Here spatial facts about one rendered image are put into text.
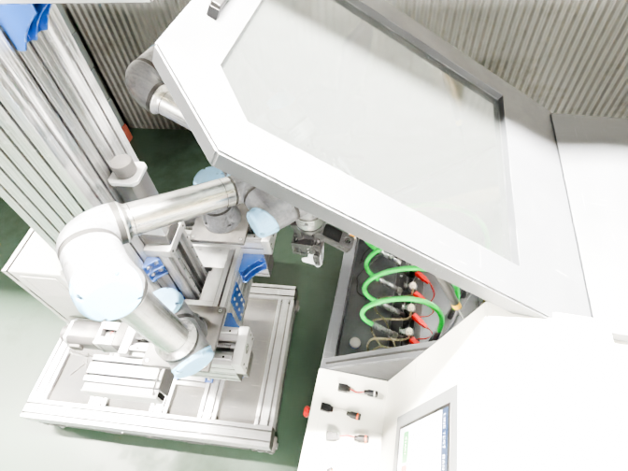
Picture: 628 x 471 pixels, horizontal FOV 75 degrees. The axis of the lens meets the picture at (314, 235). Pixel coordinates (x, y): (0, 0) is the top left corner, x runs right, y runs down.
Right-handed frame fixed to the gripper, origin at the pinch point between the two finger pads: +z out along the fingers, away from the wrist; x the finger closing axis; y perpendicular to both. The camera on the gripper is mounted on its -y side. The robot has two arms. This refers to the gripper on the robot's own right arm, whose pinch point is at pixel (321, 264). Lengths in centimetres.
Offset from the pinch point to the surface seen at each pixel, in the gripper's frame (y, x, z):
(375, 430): -23, 38, 25
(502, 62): -81, -222, 56
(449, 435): -35, 46, -19
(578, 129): -67, -40, -27
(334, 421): -10.7, 38.4, 24.9
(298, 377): 19, -2, 123
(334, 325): -4.8, 6.9, 28.0
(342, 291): -5.3, -7.2, 28.0
